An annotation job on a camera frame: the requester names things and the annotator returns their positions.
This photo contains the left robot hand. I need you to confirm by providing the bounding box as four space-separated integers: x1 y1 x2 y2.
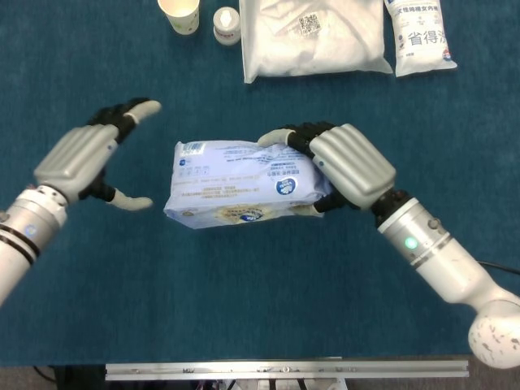
32 97 163 211

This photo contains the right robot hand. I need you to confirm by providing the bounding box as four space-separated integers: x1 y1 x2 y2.
257 120 397 215

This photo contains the blue white tissue pack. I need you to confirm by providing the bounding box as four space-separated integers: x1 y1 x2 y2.
162 140 336 231

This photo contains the large white plastic bag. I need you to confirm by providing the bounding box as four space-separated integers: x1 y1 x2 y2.
238 0 394 85

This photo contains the white pouch with blue print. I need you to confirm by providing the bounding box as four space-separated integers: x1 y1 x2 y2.
383 0 458 78

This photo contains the blue carpet table mat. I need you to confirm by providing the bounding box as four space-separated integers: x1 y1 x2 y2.
0 0 520 369

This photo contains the white paper cup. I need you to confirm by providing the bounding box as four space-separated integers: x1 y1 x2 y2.
157 0 201 37

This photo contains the small white lidded jar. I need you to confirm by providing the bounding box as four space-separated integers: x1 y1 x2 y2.
213 6 241 46

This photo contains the thin black cable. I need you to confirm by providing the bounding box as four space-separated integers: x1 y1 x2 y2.
474 259 520 275

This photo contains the aluminium profile rail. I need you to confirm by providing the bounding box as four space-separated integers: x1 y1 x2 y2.
104 356 471 382

